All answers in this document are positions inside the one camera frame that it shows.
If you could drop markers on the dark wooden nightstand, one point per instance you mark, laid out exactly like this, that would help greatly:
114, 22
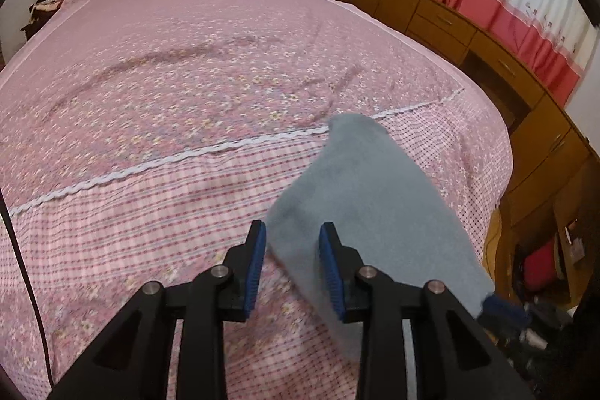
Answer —
33, 30

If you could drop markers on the red bag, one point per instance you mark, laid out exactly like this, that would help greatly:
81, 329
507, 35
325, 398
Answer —
539, 266

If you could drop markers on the long wooden cabinet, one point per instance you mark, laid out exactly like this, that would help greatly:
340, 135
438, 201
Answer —
445, 20

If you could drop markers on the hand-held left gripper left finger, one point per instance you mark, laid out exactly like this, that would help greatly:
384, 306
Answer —
253, 273

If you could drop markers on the wooden bed frame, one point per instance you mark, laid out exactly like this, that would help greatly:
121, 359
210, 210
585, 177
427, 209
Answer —
499, 250

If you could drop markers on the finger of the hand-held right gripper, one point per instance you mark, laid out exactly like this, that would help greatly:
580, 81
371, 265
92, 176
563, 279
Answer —
504, 311

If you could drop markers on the grey-blue pants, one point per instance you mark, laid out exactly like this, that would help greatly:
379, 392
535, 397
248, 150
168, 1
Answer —
375, 194

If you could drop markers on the pink floral bedspread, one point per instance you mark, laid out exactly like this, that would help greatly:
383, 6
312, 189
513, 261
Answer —
187, 76

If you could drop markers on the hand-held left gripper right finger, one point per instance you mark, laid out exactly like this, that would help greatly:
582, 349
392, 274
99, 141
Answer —
330, 273

